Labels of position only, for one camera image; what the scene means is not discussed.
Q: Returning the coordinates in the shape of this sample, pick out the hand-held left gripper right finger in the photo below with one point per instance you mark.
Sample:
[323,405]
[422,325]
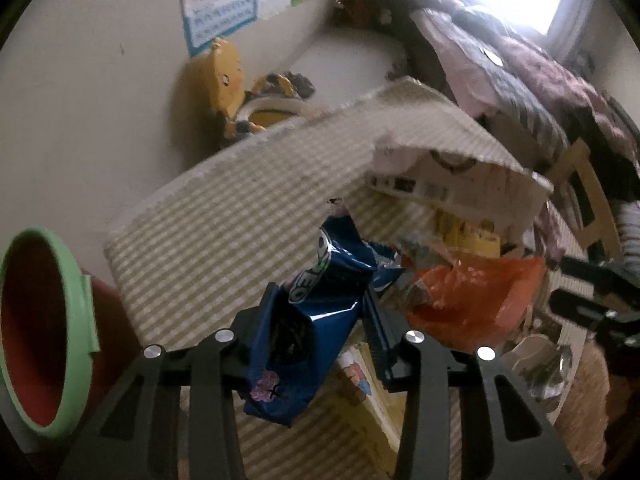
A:
[385,345]

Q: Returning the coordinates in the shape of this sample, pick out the white paper bag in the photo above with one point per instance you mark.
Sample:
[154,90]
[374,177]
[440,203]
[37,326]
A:
[450,185]

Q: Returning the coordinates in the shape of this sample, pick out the beige checkered table cloth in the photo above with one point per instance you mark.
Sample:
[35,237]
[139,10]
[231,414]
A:
[225,210]

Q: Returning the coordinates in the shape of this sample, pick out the orange plastic bag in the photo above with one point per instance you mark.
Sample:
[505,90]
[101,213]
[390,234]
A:
[475,300]

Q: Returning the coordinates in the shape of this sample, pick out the yellow striped plush slipper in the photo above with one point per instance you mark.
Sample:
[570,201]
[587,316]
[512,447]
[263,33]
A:
[272,85]

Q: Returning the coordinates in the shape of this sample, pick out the clear plastic wrapper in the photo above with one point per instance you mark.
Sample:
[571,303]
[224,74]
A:
[545,370]

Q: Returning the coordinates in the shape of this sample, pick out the yellow snack wrapper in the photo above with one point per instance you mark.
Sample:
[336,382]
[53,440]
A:
[370,420]

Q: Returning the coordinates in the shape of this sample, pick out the large blue wall poster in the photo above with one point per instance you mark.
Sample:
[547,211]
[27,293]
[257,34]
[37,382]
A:
[217,5]

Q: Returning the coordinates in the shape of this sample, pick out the yellow and orange packet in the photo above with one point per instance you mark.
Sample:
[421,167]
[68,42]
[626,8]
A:
[470,240]

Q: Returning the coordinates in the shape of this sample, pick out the grey plush slipper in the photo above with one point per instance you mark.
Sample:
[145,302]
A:
[304,84]

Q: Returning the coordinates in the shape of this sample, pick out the blue cookie wrapper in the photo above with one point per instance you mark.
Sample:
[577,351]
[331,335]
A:
[320,320]

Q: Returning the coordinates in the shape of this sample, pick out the red bin with green rim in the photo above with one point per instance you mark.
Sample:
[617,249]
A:
[30,335]

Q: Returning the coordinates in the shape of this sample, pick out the yellow duck potty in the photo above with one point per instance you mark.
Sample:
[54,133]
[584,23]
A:
[222,80]

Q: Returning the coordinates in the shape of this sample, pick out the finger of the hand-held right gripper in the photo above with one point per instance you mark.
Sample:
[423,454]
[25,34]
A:
[600,274]
[580,307]

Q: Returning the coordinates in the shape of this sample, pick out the light wooden chair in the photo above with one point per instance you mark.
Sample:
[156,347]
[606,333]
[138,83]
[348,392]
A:
[607,225]

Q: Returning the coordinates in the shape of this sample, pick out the pink quilt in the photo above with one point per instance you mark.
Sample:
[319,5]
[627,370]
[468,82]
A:
[560,75]

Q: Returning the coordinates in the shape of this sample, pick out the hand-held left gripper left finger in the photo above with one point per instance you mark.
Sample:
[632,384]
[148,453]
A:
[200,400]

